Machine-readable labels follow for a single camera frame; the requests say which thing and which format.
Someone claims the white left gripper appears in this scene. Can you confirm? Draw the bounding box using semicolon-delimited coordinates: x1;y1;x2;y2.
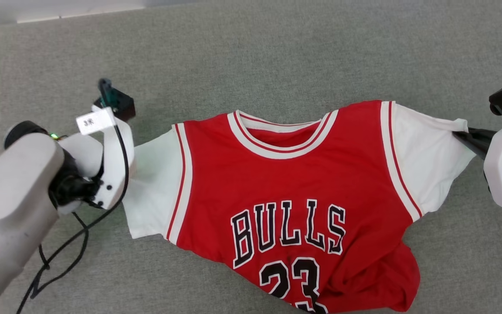
57;107;136;215

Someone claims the red white Bulls jersey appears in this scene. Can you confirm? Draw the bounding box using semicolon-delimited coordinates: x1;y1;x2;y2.
122;100;477;314

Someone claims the white cable label tag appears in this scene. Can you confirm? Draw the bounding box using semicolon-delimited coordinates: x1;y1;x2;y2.
76;109;117;135

